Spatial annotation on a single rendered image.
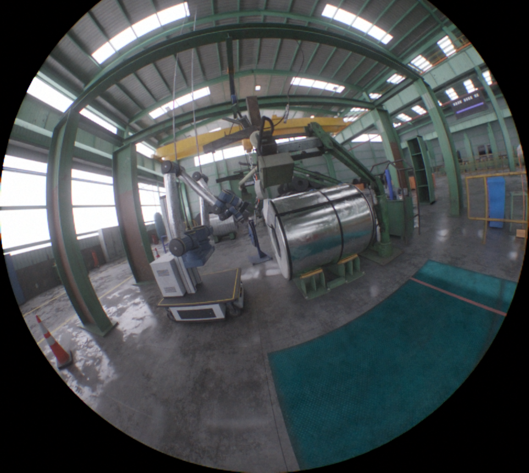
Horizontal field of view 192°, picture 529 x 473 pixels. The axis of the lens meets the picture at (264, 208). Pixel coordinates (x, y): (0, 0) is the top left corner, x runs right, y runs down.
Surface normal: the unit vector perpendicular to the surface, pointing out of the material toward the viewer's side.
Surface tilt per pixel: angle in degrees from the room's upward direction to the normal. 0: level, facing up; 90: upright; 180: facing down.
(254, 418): 0
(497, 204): 93
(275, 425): 0
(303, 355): 0
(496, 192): 93
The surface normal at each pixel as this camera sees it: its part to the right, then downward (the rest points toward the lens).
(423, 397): -0.22, -0.97
